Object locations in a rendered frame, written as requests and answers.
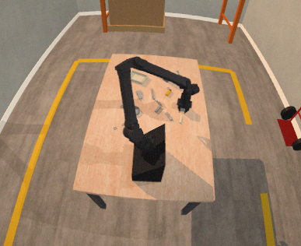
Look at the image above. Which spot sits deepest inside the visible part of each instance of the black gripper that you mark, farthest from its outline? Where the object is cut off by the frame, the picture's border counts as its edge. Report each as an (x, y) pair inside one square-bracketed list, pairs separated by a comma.
[(184, 103)]

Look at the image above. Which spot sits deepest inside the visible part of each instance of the tan open-top tray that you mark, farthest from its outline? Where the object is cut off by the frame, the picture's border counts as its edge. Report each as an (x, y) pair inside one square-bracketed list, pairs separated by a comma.
[(137, 76)]

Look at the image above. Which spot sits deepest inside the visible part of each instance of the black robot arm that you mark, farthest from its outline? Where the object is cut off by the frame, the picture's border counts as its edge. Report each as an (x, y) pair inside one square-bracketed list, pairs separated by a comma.
[(133, 132)]

